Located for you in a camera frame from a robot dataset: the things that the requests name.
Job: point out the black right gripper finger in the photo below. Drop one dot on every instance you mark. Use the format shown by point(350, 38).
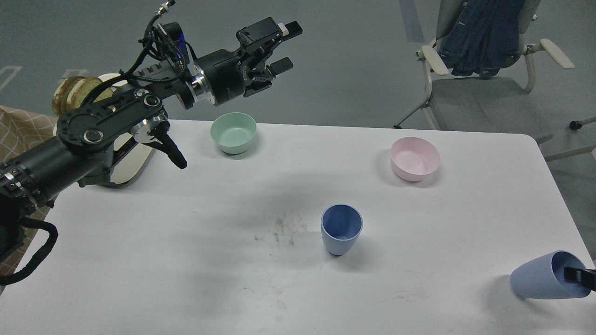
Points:
point(584, 277)

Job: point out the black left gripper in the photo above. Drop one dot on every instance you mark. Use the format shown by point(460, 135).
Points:
point(224, 75)

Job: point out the blue cup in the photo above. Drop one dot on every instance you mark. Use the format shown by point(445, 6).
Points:
point(341, 226)
point(544, 278)

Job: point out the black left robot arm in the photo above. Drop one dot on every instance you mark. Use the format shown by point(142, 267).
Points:
point(105, 120)

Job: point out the green bowl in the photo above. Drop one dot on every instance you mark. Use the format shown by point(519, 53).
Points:
point(234, 133)

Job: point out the pink bowl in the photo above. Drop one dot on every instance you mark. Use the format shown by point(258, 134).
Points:
point(414, 159)

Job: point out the cream white toaster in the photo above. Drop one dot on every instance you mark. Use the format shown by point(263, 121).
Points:
point(130, 157)

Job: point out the blue denim jacket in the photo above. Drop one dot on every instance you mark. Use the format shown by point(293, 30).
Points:
point(484, 38)

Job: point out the grey office chair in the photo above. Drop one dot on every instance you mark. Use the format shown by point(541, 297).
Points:
point(500, 104)

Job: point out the front bread slice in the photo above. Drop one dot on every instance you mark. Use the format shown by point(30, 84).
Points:
point(80, 90)

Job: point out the bread slice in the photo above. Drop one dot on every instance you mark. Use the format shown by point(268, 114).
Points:
point(80, 90)
point(61, 93)

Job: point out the back bread slice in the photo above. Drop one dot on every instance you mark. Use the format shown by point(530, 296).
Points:
point(61, 93)

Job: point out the brown checkered cloth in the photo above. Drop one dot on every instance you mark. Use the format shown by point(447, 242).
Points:
point(20, 132)

